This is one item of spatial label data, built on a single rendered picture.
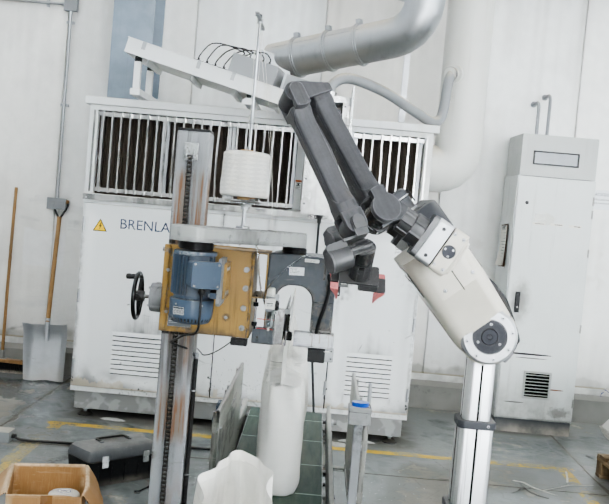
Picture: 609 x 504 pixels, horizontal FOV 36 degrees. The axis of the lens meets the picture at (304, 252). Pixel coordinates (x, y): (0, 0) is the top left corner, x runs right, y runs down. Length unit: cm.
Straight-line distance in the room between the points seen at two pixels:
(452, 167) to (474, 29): 93
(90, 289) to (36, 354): 136
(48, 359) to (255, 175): 453
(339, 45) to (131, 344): 233
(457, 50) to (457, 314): 409
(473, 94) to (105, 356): 300
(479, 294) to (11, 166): 563
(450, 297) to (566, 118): 516
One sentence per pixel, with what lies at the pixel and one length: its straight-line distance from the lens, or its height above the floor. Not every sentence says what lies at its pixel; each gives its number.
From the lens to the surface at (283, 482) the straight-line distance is 375.
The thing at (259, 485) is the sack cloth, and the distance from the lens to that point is 162.
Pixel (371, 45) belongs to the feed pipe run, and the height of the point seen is 250.
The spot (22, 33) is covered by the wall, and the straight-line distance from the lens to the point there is 785.
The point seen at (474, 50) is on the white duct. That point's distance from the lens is 654.
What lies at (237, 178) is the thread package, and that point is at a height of 159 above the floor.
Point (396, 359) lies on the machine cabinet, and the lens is 618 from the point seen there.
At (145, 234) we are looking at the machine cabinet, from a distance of 619.
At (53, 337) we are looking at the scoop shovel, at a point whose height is 33.
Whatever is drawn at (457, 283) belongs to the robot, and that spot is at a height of 135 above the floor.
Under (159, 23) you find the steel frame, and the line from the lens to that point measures 756.
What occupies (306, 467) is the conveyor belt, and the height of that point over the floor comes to 38.
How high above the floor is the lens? 153
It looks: 3 degrees down
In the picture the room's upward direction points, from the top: 5 degrees clockwise
